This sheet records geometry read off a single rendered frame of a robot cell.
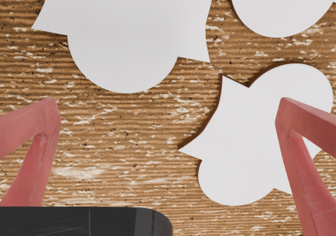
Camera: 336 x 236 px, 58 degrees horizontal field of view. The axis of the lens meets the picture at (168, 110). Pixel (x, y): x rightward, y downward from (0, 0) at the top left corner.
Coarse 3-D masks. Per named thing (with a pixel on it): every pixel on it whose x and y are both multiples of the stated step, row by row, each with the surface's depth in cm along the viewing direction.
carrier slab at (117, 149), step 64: (0, 0) 21; (0, 64) 22; (64, 64) 23; (192, 64) 24; (256, 64) 24; (320, 64) 25; (64, 128) 25; (128, 128) 26; (192, 128) 26; (0, 192) 27; (64, 192) 28; (128, 192) 29; (192, 192) 29
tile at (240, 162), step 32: (288, 64) 23; (224, 96) 24; (256, 96) 24; (288, 96) 25; (320, 96) 25; (224, 128) 25; (256, 128) 26; (224, 160) 27; (256, 160) 27; (224, 192) 28; (256, 192) 29; (288, 192) 29
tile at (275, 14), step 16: (240, 0) 21; (256, 0) 21; (272, 0) 21; (288, 0) 21; (304, 0) 21; (320, 0) 22; (240, 16) 22; (256, 16) 22; (272, 16) 22; (288, 16) 22; (304, 16) 22; (320, 16) 22; (256, 32) 22; (272, 32) 22; (288, 32) 22
